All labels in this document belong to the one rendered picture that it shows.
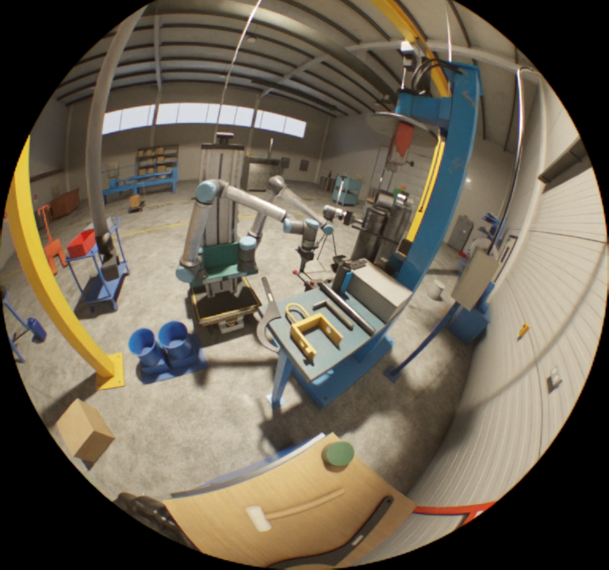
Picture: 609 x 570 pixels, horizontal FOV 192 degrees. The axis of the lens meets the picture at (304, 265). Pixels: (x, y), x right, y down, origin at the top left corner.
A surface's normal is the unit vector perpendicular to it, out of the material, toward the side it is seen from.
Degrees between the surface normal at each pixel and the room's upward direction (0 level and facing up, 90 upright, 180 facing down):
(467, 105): 90
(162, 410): 0
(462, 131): 90
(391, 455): 0
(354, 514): 0
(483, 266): 90
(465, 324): 90
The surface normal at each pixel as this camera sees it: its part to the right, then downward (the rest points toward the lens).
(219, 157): 0.56, 0.53
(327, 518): 0.19, -0.83
